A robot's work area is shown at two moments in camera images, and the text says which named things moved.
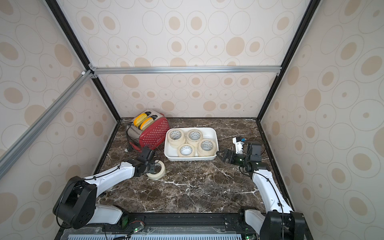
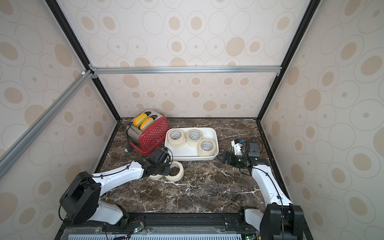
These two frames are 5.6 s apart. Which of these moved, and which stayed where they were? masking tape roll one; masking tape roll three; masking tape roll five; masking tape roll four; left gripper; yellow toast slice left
Moved: masking tape roll three; left gripper
Stayed: masking tape roll one; masking tape roll five; masking tape roll four; yellow toast slice left
